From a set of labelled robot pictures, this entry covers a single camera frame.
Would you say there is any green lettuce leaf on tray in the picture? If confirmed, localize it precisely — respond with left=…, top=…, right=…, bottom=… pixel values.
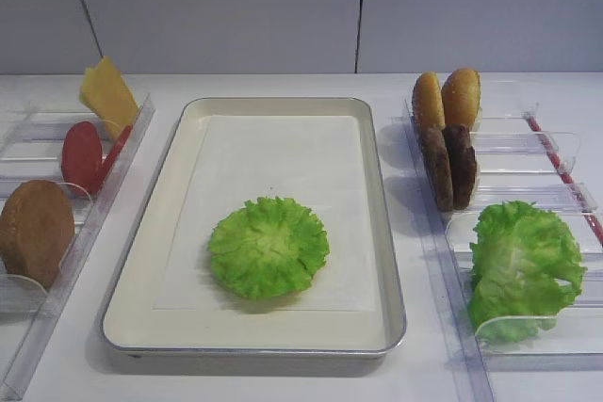
left=207, top=197, right=330, bottom=300

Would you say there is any brown meat patty left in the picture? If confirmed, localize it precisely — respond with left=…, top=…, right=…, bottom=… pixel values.
left=420, top=127, right=453, bottom=212

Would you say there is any brown meat patty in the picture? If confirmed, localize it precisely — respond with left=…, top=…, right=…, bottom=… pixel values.
left=443, top=124, right=477, bottom=210
left=420, top=127, right=453, bottom=212

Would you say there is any brown meat patty right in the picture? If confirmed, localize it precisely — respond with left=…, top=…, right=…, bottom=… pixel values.
left=443, top=124, right=477, bottom=210

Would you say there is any thin red tomato slice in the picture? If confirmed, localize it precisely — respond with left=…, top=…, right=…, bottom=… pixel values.
left=96, top=124, right=133, bottom=191

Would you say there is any yellow cheese slice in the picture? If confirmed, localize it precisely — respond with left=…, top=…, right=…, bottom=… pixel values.
left=79, top=56, right=139, bottom=141

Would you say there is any green lettuce leaf in rack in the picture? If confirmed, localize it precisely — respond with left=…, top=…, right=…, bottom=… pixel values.
left=467, top=201, right=586, bottom=343

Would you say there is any white paper tray liner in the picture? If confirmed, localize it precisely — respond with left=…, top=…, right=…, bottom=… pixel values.
left=155, top=116, right=376, bottom=313

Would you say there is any golden bun half left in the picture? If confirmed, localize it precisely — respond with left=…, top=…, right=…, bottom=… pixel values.
left=412, top=72, right=446, bottom=130

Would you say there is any golden bun half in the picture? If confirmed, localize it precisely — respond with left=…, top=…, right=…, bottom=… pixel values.
left=412, top=72, right=446, bottom=130
left=441, top=68, right=481, bottom=129

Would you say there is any golden bun half right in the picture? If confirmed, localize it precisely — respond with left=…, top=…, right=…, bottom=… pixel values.
left=441, top=68, right=481, bottom=129

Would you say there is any clear acrylic rack right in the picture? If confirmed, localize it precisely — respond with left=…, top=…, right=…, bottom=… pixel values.
left=403, top=106, right=602, bottom=401

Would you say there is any clear acrylic rack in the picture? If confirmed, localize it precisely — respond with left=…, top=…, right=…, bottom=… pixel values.
left=0, top=92, right=156, bottom=402
left=403, top=106, right=602, bottom=401

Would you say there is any white metal baking tray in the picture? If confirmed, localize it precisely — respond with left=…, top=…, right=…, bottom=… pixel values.
left=102, top=98, right=406, bottom=359

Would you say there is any brown bun half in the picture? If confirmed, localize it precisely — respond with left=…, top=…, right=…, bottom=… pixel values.
left=1, top=180, right=74, bottom=290

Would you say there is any clear acrylic rack left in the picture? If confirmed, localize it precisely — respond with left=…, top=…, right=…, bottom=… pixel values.
left=0, top=92, right=156, bottom=402

